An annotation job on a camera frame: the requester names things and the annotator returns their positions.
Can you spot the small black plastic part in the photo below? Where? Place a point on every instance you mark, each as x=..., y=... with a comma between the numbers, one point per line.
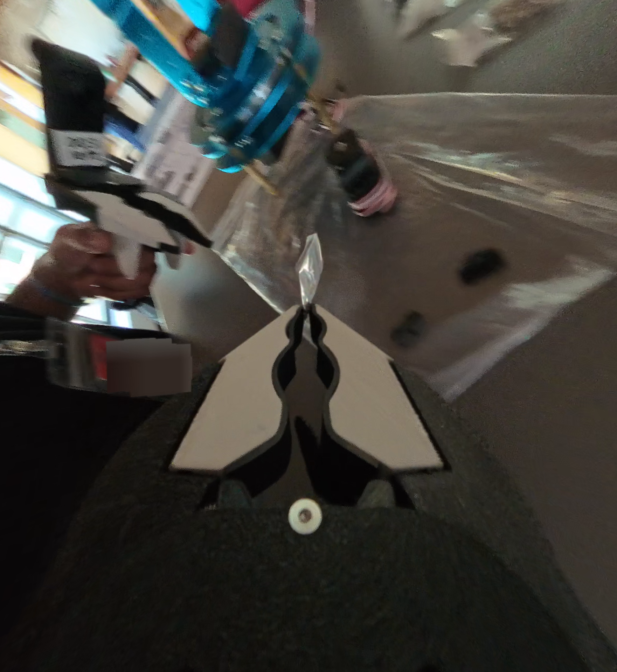
x=481, y=265

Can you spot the clear packaged tool box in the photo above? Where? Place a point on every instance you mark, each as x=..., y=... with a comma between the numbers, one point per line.
x=77, y=357

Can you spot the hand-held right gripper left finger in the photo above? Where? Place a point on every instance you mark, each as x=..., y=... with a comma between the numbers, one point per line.
x=235, y=420

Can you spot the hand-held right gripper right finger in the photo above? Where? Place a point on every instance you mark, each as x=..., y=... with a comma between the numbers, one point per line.
x=377, y=420

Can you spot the blue toy robot arm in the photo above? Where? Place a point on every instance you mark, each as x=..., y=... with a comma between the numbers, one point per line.
x=235, y=94

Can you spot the black servo motor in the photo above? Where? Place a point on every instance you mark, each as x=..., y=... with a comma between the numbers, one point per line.
x=363, y=178

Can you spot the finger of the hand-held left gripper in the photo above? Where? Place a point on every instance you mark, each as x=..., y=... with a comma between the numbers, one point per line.
x=114, y=210
x=182, y=218

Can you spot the grey desk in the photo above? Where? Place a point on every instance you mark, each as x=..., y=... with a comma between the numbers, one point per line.
x=550, y=498

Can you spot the large clear plastic bag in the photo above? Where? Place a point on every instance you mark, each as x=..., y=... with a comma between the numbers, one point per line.
x=497, y=173

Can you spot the person's left hand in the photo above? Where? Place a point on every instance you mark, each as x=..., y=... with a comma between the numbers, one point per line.
x=88, y=262

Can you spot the small clear zip bag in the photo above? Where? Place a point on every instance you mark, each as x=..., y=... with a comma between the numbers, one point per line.
x=310, y=262

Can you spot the robot assembly manual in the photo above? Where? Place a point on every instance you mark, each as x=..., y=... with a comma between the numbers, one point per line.
x=172, y=162

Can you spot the scattered small parts bags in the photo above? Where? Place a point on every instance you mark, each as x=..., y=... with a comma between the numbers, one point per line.
x=471, y=36

